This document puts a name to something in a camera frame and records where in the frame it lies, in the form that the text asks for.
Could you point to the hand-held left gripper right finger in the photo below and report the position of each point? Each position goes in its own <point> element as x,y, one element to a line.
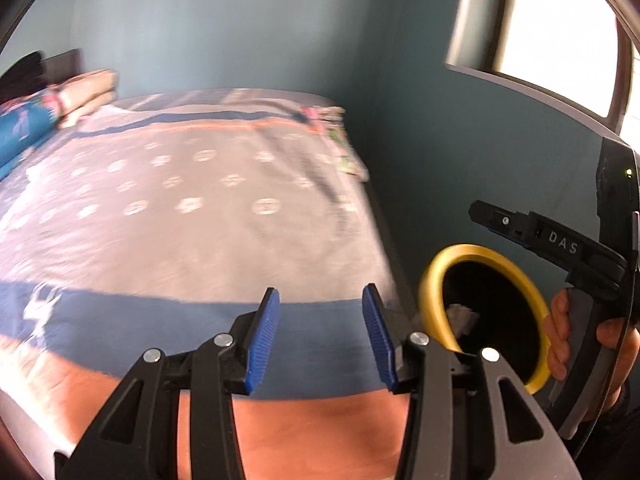
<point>380,340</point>

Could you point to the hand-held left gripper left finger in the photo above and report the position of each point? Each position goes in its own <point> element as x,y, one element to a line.
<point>262,345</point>

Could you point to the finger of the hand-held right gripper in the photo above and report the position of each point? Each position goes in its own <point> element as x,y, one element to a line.
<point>510,240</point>
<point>500,217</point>

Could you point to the yellow rimmed waste bin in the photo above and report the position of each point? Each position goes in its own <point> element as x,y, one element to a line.
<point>432,290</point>

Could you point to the white cloth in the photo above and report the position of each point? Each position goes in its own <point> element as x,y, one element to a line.
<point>462,317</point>

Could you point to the person's right hand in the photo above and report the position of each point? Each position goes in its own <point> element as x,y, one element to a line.
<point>559,335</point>

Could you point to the bed with patterned sheet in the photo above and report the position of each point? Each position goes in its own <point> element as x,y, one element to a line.
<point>200,240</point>

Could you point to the floral cloth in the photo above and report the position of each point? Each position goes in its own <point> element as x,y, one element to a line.
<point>340,145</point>

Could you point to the window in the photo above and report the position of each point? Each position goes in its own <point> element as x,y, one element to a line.
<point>550,25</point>

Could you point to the beige folded quilt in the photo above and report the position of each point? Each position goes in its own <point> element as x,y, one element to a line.
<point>87,95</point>

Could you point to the blue floral folded quilt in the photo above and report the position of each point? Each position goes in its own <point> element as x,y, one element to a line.
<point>22,130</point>

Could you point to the grey padded headboard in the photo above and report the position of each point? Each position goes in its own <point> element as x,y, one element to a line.
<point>62,62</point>

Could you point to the black folded clothing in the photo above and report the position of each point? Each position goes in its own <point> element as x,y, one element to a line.
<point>22,75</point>

